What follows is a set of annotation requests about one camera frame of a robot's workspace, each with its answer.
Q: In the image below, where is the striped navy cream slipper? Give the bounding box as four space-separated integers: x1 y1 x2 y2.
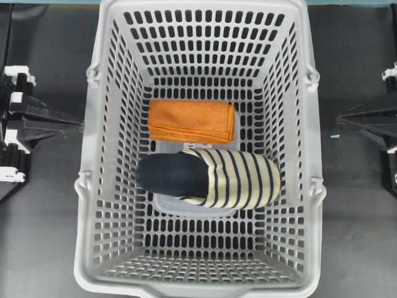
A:
135 148 281 210

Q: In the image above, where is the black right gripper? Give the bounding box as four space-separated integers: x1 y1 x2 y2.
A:
337 62 396 190

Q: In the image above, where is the grey plastic shopping basket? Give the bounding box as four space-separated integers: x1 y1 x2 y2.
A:
74 1 326 297

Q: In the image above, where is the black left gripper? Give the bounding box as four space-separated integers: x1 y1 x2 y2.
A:
1 65 83 183

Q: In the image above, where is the folded orange cloth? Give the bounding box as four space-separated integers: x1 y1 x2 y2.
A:
148 99 235 145

